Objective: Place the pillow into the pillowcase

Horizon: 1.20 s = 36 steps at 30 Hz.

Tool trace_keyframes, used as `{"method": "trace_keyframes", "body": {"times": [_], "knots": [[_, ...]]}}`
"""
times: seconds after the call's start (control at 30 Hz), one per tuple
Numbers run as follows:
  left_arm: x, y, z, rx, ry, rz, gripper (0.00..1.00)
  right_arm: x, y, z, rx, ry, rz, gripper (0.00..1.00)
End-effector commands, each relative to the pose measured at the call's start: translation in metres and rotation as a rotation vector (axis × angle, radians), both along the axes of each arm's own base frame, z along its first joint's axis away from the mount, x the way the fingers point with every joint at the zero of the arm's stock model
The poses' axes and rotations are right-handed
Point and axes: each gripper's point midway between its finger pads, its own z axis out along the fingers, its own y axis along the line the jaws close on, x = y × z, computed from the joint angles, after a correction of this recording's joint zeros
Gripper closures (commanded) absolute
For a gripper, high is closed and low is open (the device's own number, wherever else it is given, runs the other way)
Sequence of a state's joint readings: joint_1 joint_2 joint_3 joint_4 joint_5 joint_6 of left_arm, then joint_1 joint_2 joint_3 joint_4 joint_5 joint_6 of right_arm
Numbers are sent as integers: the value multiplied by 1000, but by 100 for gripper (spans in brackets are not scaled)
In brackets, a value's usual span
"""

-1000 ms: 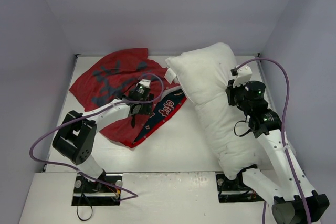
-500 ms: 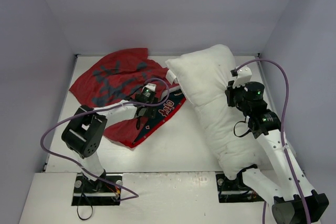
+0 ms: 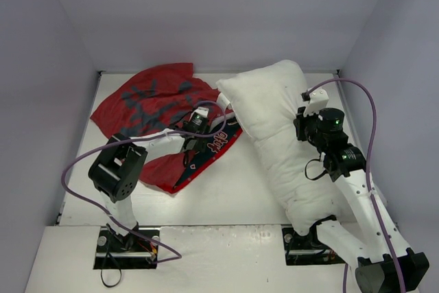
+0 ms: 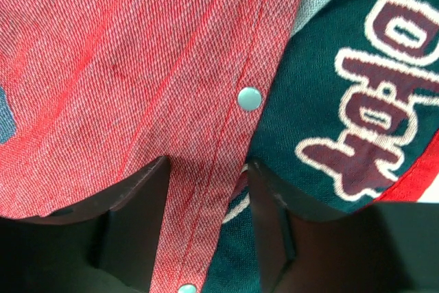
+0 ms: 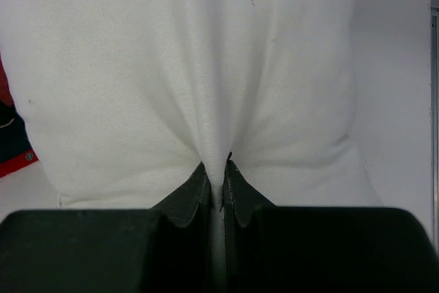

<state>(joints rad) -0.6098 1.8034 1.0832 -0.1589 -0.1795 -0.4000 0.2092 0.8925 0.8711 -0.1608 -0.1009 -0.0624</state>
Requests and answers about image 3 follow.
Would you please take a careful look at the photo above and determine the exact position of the white pillow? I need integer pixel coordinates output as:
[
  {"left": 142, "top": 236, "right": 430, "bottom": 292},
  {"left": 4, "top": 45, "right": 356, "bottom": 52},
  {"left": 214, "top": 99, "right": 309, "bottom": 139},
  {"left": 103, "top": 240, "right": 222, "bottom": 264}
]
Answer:
[{"left": 216, "top": 60, "right": 354, "bottom": 235}]

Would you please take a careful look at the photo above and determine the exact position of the red navy pillowcase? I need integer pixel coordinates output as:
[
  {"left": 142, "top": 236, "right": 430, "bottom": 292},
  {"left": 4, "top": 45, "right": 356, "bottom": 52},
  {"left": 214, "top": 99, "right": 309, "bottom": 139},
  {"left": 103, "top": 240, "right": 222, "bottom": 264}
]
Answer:
[{"left": 91, "top": 62, "right": 243, "bottom": 194}]

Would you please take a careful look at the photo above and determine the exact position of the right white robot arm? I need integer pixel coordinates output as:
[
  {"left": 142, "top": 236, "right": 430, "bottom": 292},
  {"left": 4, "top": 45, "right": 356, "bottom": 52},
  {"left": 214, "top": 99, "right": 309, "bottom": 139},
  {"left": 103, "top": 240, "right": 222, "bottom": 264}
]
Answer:
[{"left": 294, "top": 106, "right": 429, "bottom": 292}]

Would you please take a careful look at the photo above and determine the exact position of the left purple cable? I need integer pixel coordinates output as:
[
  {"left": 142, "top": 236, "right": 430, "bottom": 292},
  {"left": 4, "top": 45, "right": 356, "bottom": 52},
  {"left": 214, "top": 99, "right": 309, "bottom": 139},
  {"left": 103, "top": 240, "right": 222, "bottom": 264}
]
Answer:
[{"left": 60, "top": 100, "right": 229, "bottom": 263}]

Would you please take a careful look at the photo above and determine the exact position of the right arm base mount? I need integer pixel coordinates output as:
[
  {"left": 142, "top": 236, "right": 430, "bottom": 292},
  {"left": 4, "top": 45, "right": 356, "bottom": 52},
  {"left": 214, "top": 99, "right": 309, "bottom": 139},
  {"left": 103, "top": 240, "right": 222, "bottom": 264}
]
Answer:
[{"left": 281, "top": 226, "right": 344, "bottom": 266}]

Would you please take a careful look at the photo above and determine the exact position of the thin black wire loop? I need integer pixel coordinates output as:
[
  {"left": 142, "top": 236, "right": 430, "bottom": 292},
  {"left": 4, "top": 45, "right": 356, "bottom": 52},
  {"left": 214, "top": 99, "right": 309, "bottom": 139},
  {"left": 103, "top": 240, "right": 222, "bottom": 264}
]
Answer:
[{"left": 99, "top": 251, "right": 123, "bottom": 288}]

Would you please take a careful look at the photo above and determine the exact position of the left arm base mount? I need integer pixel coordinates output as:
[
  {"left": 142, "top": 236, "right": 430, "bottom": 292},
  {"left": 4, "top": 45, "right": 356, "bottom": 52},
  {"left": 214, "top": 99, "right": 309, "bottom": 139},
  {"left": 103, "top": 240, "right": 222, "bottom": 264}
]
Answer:
[{"left": 93, "top": 227, "right": 159, "bottom": 270}]

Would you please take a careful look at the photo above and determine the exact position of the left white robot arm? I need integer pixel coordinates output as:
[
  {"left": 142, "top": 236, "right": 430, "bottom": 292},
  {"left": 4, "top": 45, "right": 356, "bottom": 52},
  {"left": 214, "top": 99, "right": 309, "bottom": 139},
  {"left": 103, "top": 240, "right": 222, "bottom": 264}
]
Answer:
[{"left": 88, "top": 106, "right": 210, "bottom": 252}]

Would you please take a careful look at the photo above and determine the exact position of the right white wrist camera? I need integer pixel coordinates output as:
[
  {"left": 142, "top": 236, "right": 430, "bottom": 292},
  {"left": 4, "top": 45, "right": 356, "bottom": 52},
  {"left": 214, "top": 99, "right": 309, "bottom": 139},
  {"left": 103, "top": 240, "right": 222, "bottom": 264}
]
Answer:
[{"left": 301, "top": 88, "right": 329, "bottom": 117}]

